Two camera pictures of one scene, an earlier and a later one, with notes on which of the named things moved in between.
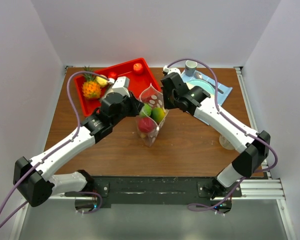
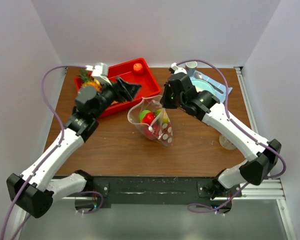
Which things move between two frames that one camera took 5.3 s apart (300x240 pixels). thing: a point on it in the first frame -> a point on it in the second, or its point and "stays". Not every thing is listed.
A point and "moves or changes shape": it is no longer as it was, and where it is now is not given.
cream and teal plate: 205,86 stays
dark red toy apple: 146,124 moves or changes shape
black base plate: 154,190 stays
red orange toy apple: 138,68 stays
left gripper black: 136,105 -> 127,91
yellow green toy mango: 157,114 moves or changes shape
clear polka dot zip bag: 149,122 moves or changes shape
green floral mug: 225,144 stays
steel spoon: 199,76 stays
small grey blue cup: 190,67 stays
